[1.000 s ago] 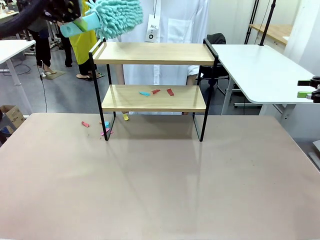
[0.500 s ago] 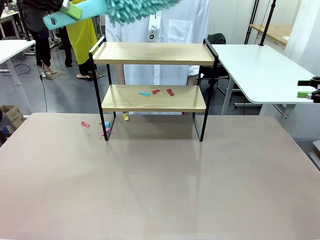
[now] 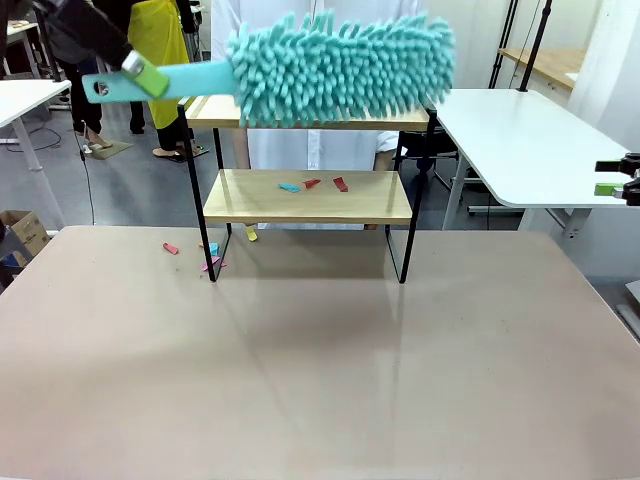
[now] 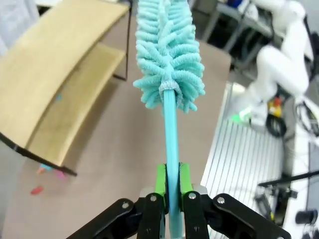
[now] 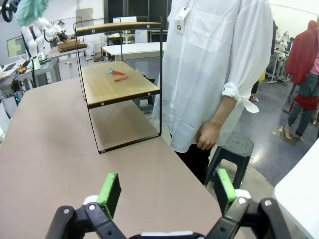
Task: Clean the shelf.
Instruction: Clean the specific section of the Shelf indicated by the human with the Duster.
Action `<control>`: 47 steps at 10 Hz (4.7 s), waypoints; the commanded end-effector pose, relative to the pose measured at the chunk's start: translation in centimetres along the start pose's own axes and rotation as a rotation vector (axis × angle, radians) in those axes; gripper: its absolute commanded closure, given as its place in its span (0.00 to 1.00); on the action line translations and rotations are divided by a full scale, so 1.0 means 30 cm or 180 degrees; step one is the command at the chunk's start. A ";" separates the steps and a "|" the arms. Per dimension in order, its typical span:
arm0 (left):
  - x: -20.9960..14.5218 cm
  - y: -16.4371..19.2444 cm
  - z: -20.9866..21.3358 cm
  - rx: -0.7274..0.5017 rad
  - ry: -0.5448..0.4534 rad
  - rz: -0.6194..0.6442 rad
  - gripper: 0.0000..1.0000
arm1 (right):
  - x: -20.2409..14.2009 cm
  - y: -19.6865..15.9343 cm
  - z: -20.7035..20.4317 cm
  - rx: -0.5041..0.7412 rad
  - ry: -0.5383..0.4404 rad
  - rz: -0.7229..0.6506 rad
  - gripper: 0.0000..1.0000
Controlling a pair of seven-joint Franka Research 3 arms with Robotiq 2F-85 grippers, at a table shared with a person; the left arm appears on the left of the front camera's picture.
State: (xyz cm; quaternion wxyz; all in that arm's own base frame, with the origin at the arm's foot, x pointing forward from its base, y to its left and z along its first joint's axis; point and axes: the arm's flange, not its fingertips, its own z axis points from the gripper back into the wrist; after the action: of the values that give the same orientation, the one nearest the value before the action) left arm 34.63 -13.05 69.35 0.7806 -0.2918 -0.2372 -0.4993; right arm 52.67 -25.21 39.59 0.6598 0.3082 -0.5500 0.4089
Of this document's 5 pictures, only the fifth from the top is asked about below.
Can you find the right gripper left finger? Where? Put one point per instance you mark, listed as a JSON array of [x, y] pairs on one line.
[[109, 196]]

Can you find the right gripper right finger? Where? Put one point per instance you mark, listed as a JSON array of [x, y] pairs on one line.
[[225, 189]]

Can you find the teal microfibre duster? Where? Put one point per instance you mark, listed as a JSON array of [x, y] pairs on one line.
[[31, 11]]

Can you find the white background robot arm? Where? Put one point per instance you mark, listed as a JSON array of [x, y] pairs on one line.
[[37, 37]]

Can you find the person's left forearm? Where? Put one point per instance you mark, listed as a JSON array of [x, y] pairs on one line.
[[226, 109]]

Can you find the person's left hand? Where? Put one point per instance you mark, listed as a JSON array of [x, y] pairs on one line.
[[209, 135]]

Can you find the black plastic stool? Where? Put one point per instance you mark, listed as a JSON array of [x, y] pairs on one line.
[[235, 149]]

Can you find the white folding table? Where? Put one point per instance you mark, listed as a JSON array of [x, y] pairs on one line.
[[299, 199]]

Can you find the person in white shirt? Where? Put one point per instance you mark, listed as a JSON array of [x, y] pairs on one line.
[[204, 74]]

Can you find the red paper scrap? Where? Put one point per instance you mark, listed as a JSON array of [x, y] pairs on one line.
[[121, 79], [119, 72]]

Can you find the teal paper scrap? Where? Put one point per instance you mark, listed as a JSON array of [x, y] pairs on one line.
[[109, 71]]

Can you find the white desk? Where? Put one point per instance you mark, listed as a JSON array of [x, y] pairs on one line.
[[132, 51]]

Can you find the person in red clothes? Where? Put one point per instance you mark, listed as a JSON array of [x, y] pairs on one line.
[[302, 62]]

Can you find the wooden tray box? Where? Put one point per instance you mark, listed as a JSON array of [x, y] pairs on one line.
[[69, 44]]

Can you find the white name badge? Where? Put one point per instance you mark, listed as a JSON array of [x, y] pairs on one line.
[[182, 21]]

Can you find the computer monitor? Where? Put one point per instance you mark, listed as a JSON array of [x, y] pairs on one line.
[[15, 47]]

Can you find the two-tier wooden black-frame shelf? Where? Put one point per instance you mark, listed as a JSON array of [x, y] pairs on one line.
[[117, 84]]

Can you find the aluminium frame cart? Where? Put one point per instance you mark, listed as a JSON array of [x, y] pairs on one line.
[[42, 72]]

